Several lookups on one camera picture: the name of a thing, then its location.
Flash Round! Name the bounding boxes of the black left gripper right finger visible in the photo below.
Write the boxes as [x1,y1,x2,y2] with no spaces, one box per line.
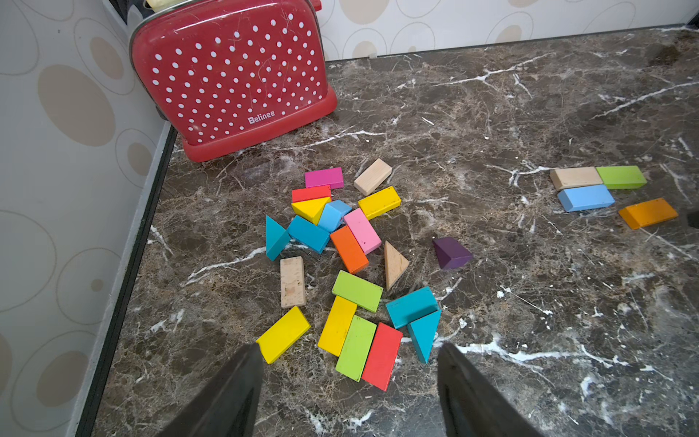
[438,343,542,437]

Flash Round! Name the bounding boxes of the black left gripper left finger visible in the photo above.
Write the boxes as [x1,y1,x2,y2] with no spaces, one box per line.
[159,342,264,437]

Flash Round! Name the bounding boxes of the light blue rectangular block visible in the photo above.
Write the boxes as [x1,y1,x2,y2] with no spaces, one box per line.
[558,185,615,212]

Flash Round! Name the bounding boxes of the natural wood rectangular block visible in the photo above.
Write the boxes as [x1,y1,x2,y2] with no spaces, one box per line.
[550,167,604,191]

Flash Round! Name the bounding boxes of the orange rectangular block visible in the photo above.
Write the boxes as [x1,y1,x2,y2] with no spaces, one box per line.
[619,198,679,229]

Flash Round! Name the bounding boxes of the green rectangular block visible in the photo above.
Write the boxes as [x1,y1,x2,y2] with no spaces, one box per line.
[595,166,647,190]

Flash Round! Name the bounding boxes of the yellow rectangular block left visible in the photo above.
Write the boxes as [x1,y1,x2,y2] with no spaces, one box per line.
[257,306,311,364]

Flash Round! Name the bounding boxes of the yellow rectangular block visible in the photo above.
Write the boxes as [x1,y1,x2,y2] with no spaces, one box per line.
[318,296,357,357]
[257,306,311,364]
[358,187,402,220]

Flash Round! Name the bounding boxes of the teal triangular block lower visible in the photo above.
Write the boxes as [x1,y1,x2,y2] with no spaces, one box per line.
[408,310,442,364]

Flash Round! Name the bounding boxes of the teal triangular block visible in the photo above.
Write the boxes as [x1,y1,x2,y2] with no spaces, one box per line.
[408,310,442,364]
[266,216,291,261]

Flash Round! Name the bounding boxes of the red rectangular block lower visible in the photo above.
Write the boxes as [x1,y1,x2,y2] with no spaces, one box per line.
[362,322,402,391]

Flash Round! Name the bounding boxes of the red rectangular block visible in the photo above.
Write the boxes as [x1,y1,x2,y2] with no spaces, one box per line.
[362,322,402,391]
[292,185,331,203]

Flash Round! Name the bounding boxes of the teal rectangular block lower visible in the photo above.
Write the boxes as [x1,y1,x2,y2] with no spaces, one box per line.
[386,287,440,330]

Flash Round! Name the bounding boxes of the teal rectangular block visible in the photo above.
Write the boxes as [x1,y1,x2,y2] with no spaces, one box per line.
[386,287,440,330]
[287,216,331,254]

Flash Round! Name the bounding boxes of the lime green block lower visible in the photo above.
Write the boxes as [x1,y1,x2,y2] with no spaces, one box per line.
[336,316,377,382]

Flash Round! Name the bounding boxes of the lime green block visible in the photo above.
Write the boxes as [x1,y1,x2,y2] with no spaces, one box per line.
[336,316,377,382]
[332,271,383,312]

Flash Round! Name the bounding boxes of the natural wood block left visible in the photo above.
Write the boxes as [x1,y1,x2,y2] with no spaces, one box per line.
[280,256,307,309]

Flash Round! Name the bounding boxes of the yellow rectangular block lower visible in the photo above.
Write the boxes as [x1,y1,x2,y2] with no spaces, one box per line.
[318,296,357,357]

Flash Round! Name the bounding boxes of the lime green block upper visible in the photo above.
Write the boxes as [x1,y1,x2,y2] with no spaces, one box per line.
[332,271,383,312]

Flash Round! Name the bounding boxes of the purple triangular block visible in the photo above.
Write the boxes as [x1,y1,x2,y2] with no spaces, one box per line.
[433,237,473,269]

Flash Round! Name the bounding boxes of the natural wood triangular block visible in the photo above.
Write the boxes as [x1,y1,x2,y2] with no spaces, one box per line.
[384,241,410,291]

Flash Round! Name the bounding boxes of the teal triangular block left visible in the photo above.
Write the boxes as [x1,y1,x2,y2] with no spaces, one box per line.
[266,216,291,261]

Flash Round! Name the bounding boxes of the orange-red rectangular block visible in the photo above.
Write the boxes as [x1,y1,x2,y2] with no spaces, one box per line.
[331,226,370,274]

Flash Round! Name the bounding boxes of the teal rectangular block upper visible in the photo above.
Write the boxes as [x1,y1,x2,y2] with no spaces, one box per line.
[287,216,331,254]

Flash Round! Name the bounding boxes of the yellow triangular block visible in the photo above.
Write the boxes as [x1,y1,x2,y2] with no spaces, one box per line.
[292,197,331,225]

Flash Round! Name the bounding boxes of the light blue triangular block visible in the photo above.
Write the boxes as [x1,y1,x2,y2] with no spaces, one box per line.
[318,200,352,233]

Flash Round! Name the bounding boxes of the pink rectangular block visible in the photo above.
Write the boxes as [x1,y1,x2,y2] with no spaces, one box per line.
[343,209,382,255]

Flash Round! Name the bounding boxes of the yellow rectangular block upper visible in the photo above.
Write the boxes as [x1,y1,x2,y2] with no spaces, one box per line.
[358,187,402,220]

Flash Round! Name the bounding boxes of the red rectangular block upper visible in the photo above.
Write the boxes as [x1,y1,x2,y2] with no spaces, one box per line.
[292,185,331,203]

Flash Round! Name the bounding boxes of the natural wood block upper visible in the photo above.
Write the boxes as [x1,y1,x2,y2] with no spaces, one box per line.
[354,158,392,197]

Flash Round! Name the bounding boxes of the magenta rectangular block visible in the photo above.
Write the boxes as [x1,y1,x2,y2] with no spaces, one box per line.
[305,168,345,189]

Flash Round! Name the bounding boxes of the red polka dot toy toaster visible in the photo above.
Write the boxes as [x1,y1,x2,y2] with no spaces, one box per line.
[129,1,338,162]

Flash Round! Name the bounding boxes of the toy bread slice front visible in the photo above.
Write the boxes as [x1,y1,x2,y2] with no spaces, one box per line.
[146,0,181,12]

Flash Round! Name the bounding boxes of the black corner frame post left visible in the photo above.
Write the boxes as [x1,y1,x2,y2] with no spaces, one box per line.
[68,124,178,436]

